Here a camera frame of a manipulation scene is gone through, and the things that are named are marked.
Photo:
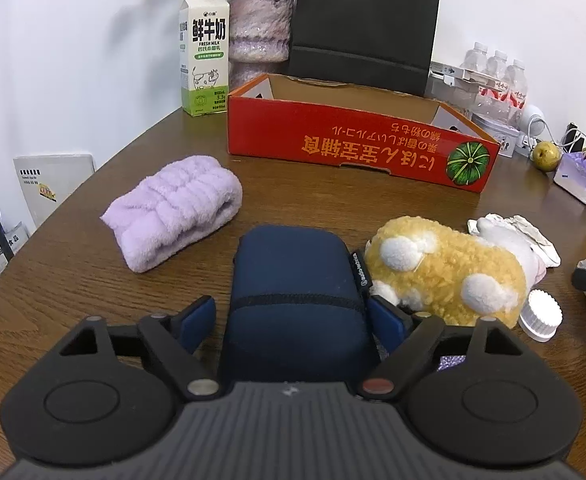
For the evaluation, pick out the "yellow green pear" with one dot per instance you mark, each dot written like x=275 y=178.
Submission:
x=545 y=156

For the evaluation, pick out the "red cardboard box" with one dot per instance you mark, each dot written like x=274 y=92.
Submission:
x=333 y=135

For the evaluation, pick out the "white ribbed bottle cap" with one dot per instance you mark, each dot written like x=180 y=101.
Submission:
x=540 y=315

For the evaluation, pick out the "white crumpled cloth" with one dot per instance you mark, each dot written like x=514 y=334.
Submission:
x=538 y=245

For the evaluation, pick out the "pale tin box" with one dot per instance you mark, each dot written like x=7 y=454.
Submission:
x=498 y=135

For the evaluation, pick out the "navy blue zip pouch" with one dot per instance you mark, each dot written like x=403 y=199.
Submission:
x=293 y=285

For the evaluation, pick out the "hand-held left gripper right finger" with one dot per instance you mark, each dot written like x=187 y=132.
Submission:
x=388 y=320

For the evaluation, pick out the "purple white packet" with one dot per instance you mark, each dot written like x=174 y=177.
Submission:
x=575 y=177

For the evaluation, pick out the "small white desk fan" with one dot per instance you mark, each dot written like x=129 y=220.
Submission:
x=533 y=117

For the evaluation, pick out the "purple mottled vase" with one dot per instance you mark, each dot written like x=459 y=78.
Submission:
x=258 y=25

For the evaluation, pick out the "clear water bottle red label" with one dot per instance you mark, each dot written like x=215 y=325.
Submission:
x=496 y=67
x=516 y=85
x=473 y=60

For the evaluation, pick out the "green white milk carton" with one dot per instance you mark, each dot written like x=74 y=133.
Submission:
x=205 y=60

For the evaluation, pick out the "yellow white hamster plush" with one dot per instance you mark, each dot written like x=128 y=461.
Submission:
x=448 y=260

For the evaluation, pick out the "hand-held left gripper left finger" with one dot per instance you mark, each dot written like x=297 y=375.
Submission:
x=198 y=322

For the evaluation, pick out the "black paper bag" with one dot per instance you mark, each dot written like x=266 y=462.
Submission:
x=363 y=20

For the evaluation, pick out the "black charger plug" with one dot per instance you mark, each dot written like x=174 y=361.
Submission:
x=573 y=135

